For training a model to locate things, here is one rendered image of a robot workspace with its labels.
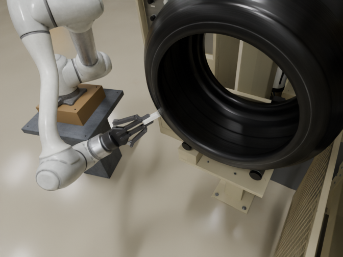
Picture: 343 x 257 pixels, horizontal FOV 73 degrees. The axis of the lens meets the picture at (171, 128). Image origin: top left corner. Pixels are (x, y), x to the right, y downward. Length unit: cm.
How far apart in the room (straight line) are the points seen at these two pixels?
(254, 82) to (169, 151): 122
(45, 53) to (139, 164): 133
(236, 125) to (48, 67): 76
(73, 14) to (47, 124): 41
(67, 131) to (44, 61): 69
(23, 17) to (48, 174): 54
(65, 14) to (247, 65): 72
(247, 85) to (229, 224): 102
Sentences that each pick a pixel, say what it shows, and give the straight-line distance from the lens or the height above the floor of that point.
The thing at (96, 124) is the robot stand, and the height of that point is 65.
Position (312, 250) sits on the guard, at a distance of 71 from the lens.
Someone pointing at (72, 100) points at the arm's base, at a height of 78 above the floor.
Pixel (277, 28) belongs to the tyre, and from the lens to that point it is 52.
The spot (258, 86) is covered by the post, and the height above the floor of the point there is 100.
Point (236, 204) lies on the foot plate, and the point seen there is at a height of 1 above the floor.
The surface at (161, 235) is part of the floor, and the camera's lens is 174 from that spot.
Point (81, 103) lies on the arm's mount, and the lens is 157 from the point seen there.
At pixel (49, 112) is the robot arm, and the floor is 115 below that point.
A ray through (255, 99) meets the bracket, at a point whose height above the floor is 95.
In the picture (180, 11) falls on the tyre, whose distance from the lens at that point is 61.
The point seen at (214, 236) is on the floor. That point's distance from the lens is 173.
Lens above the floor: 162
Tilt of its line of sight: 45 degrees down
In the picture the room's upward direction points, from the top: 8 degrees counter-clockwise
